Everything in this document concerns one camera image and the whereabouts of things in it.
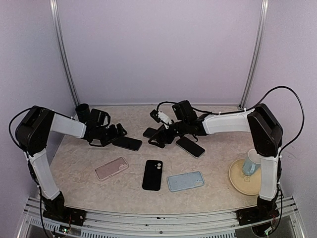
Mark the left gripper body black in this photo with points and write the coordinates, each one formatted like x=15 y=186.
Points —
x=101 y=133

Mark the dark phone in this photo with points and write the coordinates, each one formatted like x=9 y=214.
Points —
x=128 y=143
x=190 y=147
x=150 y=133

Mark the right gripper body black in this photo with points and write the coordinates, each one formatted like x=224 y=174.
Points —
x=182 y=130

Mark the beige plate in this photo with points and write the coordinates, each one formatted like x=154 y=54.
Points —
x=247 y=185

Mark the light blue mug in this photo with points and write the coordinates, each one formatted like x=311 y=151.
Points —
x=251 y=163

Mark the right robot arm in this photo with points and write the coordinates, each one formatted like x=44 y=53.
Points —
x=259 y=121

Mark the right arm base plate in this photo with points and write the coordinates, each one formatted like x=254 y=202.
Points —
x=255 y=214

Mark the black phone case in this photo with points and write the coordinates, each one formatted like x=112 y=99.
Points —
x=152 y=175

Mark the black cylindrical cup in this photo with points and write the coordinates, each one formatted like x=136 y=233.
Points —
x=83 y=112

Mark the right aluminium frame post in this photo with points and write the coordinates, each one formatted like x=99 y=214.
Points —
x=256 y=53

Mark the aluminium frame post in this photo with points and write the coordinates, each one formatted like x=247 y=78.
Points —
x=62 y=51
x=256 y=53

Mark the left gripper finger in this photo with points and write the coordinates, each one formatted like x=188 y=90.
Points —
x=110 y=137
x=120 y=131

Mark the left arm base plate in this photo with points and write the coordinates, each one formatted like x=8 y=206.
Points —
x=70 y=216

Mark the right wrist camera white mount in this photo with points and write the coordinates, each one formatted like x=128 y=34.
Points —
x=159 y=116

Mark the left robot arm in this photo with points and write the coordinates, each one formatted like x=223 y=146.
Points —
x=32 y=135

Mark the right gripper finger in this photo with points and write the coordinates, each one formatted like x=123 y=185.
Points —
x=158 y=140
x=160 y=133

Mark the front aluminium rail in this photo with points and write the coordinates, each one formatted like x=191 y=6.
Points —
x=98 y=224

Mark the pink phone case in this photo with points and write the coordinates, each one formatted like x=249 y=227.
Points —
x=111 y=168

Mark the left aluminium frame post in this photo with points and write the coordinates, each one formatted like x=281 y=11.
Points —
x=62 y=51

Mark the light blue phone case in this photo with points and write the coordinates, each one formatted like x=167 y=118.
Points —
x=185 y=181

